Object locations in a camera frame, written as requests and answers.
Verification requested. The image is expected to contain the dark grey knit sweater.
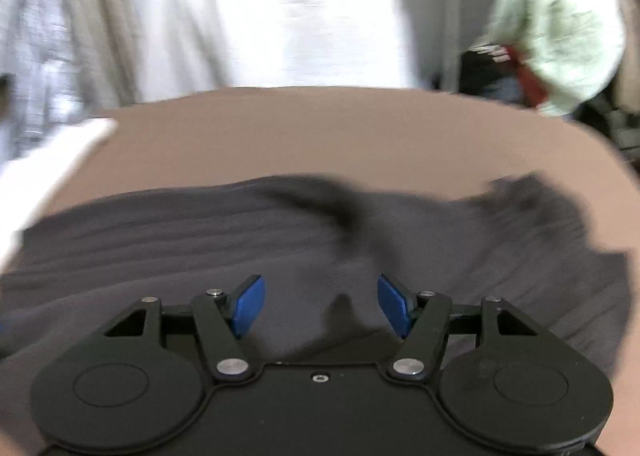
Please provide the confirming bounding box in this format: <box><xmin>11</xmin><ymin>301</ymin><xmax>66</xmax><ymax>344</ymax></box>
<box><xmin>0</xmin><ymin>173</ymin><xmax>631</xmax><ymax>387</ymax></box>

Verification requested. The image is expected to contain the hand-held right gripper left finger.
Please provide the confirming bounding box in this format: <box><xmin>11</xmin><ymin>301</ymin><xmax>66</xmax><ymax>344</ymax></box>
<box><xmin>97</xmin><ymin>275</ymin><xmax>266</xmax><ymax>382</ymax></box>

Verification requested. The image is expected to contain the light green cloth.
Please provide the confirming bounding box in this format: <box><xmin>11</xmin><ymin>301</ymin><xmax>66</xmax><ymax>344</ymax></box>
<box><xmin>487</xmin><ymin>0</ymin><xmax>626</xmax><ymax>117</ymax></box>

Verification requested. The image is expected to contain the white folded garment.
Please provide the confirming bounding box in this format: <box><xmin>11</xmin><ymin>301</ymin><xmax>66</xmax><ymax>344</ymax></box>
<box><xmin>0</xmin><ymin>117</ymin><xmax>118</xmax><ymax>267</ymax></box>

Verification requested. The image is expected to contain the cream curtain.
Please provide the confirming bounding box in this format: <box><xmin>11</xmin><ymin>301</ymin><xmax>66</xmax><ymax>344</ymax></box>
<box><xmin>50</xmin><ymin>0</ymin><xmax>506</xmax><ymax>104</ymax></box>

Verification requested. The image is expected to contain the red cloth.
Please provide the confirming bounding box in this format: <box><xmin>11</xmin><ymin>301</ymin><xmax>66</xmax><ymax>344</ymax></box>
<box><xmin>505</xmin><ymin>44</ymin><xmax>551</xmax><ymax>104</ymax></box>

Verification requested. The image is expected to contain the dark clutter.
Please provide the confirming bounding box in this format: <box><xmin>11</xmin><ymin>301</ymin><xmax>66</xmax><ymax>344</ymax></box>
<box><xmin>460</xmin><ymin>44</ymin><xmax>531</xmax><ymax>104</ymax></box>

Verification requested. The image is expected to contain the silver plastic bag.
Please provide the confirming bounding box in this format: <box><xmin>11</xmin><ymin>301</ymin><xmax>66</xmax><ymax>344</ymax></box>
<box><xmin>0</xmin><ymin>0</ymin><xmax>76</xmax><ymax>157</ymax></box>

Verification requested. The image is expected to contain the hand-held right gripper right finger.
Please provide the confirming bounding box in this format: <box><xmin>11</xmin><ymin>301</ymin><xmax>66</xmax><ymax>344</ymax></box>
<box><xmin>377</xmin><ymin>273</ymin><xmax>546</xmax><ymax>382</ymax></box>

